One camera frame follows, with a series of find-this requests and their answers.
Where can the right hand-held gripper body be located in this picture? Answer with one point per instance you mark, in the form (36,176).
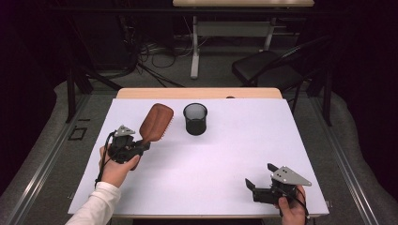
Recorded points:
(283,187)

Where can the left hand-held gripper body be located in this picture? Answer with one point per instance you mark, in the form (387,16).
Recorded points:
(122,148)

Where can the wooden hairbrush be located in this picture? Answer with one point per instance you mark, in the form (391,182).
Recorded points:
(156,122)

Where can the black mesh cup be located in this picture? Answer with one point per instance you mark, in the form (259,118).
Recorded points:
(195,126)

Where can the person's left hand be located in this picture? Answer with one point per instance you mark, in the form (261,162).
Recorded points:
(115,172)

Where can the person's right hand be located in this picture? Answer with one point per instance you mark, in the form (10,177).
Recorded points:
(292,215)

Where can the white table sheet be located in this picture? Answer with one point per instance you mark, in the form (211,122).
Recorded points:
(203,168)

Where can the black metal stand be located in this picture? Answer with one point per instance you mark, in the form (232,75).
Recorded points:
(71,93)

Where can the black folding chair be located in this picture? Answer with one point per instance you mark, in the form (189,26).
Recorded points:
(266,68)

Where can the white desk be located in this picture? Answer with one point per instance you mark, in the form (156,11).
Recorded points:
(233,28)

